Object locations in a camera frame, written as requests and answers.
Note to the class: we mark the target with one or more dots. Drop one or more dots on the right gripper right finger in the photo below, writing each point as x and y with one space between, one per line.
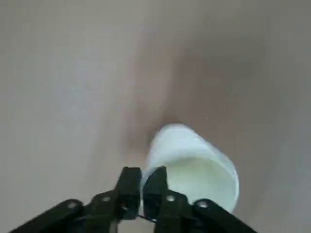
158 194

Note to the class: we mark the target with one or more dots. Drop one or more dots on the small white cup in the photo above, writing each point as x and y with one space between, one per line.
194 155

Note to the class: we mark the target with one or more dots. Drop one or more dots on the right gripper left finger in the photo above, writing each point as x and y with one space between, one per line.
128 191

